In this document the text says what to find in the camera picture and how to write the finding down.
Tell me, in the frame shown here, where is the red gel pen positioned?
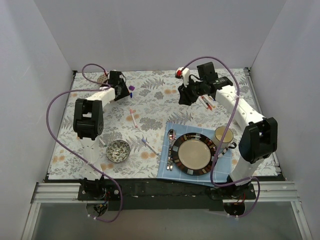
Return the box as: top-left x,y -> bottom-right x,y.
202,98 -> 213,111

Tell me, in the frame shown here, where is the pink capped white marker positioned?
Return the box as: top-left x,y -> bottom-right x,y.
129,109 -> 138,128

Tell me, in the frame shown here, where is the lilac capped white marker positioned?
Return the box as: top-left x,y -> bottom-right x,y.
141,138 -> 159,156

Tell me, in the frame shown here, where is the peach capped white marker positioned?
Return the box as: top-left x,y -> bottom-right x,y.
198,96 -> 209,109

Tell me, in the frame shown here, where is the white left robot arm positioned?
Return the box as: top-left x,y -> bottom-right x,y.
73,70 -> 130,200

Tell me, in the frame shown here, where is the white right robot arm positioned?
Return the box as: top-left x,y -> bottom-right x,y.
175,62 -> 278,199

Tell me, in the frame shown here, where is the floral patterned table mat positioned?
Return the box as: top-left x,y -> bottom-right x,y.
48,68 -> 281,180

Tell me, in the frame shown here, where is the small patterned brown bowl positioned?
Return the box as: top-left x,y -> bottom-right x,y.
97,73 -> 109,87

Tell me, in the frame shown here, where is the silver fork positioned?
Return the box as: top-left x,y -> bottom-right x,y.
166,129 -> 178,171

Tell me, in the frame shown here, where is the silver spoon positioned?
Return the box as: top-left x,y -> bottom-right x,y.
166,128 -> 175,171

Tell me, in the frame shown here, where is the striped rim dinner plate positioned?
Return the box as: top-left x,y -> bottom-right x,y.
170,132 -> 217,176

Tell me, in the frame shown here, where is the leaf patterned bowl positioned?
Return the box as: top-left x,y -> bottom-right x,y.
106,140 -> 131,164

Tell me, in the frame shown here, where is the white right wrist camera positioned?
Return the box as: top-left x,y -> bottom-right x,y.
175,67 -> 190,87

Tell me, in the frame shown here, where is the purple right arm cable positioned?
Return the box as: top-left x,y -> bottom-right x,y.
183,56 -> 261,218

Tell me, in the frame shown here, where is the cream mug black handle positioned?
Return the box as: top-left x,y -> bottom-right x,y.
212,126 -> 237,149

